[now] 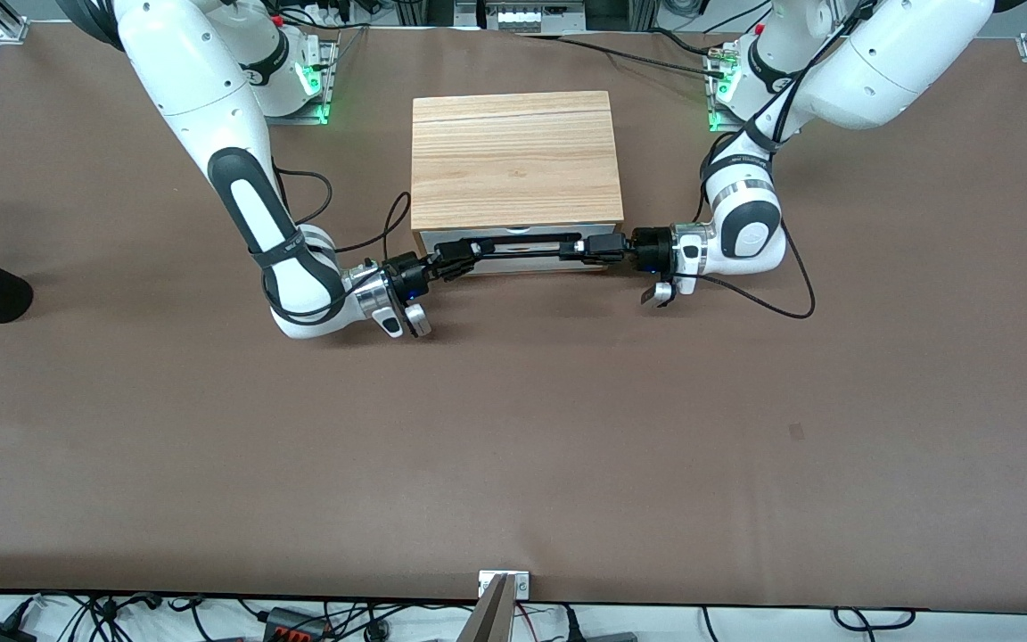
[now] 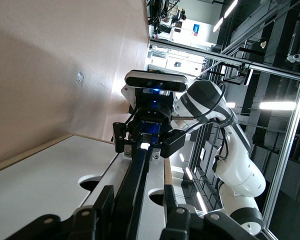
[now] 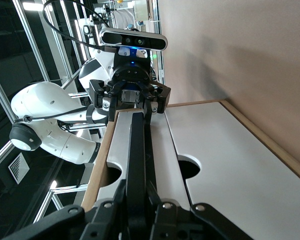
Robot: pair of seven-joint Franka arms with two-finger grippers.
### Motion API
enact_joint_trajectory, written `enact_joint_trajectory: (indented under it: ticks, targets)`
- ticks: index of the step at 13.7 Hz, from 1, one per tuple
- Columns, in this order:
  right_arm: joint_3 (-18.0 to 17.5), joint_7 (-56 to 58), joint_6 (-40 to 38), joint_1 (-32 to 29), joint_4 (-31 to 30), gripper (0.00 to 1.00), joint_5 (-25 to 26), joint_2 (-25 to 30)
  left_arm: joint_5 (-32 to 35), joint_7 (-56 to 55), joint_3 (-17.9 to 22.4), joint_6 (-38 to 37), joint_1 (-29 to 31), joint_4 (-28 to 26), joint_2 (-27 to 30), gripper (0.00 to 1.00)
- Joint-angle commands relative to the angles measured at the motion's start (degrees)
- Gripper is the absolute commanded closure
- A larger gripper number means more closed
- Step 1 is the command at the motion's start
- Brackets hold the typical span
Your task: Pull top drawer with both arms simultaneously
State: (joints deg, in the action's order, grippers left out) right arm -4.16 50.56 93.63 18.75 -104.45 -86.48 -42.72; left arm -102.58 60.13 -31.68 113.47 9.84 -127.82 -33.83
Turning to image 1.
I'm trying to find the grey slanted post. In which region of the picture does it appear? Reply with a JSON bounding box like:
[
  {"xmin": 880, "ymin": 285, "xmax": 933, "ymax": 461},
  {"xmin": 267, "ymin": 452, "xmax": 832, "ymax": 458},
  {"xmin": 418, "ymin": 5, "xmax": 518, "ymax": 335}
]
[{"xmin": 456, "ymin": 573, "xmax": 515, "ymax": 642}]

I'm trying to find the brown table mat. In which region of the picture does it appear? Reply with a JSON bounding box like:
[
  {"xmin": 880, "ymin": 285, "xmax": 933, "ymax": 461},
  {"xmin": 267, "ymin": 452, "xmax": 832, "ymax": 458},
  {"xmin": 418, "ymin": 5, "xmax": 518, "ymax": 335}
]
[{"xmin": 0, "ymin": 20, "xmax": 1027, "ymax": 614}]

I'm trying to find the wooden drawer cabinet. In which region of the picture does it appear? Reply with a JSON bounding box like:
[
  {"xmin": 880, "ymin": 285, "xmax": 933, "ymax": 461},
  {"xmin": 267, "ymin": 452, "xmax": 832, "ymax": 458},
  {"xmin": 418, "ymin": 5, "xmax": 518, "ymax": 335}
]
[{"xmin": 410, "ymin": 90, "xmax": 626, "ymax": 273}]

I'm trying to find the grey power strip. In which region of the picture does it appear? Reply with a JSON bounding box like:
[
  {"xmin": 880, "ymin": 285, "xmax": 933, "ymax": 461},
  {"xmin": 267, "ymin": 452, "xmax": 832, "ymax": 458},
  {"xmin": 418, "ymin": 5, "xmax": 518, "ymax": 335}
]
[{"xmin": 485, "ymin": 0, "xmax": 587, "ymax": 33}]

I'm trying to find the black metal drawer handle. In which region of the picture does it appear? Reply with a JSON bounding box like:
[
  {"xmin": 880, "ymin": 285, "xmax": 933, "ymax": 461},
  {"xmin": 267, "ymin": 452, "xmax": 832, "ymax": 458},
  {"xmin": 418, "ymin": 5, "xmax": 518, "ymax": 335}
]
[{"xmin": 478, "ymin": 239, "xmax": 587, "ymax": 261}]

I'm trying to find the black base supply cable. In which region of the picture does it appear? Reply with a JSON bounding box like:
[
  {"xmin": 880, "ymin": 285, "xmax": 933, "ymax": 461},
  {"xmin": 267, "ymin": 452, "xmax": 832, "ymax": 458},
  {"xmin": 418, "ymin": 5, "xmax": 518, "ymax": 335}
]
[{"xmin": 513, "ymin": 29, "xmax": 728, "ymax": 79}]

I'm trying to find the silver table edge bracket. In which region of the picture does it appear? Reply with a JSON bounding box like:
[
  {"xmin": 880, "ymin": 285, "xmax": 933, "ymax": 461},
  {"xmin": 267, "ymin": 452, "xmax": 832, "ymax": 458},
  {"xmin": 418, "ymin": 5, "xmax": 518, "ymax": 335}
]
[{"xmin": 478, "ymin": 571, "xmax": 531, "ymax": 599}]

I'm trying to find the red and black power strip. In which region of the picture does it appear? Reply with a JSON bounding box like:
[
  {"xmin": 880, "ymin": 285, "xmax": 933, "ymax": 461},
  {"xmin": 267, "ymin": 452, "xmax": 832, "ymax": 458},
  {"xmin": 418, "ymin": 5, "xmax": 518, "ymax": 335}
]
[{"xmin": 262, "ymin": 606, "xmax": 329, "ymax": 642}]

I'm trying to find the black looped floor cable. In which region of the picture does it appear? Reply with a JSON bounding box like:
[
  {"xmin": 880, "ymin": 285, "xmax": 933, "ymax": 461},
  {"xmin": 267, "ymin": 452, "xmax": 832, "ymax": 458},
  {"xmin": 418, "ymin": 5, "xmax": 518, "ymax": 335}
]
[{"xmin": 833, "ymin": 608, "xmax": 917, "ymax": 632}]

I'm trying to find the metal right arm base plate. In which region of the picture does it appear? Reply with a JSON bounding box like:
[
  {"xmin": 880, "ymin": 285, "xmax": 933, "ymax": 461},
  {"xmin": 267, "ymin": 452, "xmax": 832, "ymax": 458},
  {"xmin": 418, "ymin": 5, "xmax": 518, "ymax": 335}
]
[{"xmin": 268, "ymin": 36, "xmax": 339, "ymax": 126}]

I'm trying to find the white-fronted wooden drawer with handle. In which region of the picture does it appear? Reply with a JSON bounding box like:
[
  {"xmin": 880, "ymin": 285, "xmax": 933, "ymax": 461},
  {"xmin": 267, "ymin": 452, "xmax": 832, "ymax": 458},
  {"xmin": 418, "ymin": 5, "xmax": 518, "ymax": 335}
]
[{"xmin": 420, "ymin": 227, "xmax": 623, "ymax": 259}]

